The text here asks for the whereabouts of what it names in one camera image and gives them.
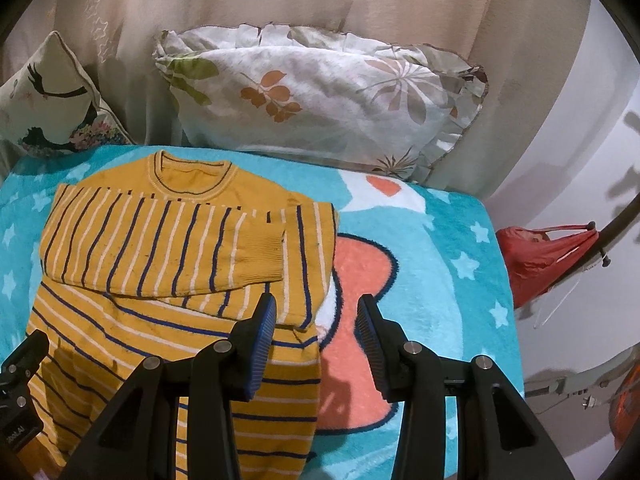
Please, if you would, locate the white leaf print pillow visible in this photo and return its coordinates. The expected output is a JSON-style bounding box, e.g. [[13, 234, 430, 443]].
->
[[153, 23, 490, 184]]

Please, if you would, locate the blue star printed blanket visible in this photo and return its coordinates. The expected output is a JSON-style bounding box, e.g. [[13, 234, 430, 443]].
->
[[0, 144, 525, 480]]

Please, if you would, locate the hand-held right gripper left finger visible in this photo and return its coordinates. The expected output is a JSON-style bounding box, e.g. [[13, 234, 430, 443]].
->
[[59, 292, 278, 480]]

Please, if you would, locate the black curved pole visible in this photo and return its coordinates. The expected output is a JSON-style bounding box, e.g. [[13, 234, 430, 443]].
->
[[585, 199, 640, 266]]

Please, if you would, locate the crane print cushion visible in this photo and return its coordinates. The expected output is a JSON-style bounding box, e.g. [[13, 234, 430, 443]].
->
[[0, 31, 135, 161]]

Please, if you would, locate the red plastic bag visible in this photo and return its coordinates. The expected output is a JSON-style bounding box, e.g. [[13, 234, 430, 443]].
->
[[495, 221, 601, 311]]

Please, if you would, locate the beige star curtain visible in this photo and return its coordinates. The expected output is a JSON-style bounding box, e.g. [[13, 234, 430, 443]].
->
[[0, 0, 601, 201]]

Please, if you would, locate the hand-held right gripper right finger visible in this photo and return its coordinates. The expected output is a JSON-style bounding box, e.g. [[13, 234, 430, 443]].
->
[[356, 294, 577, 480]]

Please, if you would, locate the yellow striped sweater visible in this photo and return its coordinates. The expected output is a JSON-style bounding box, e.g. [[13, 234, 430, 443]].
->
[[26, 150, 340, 470]]

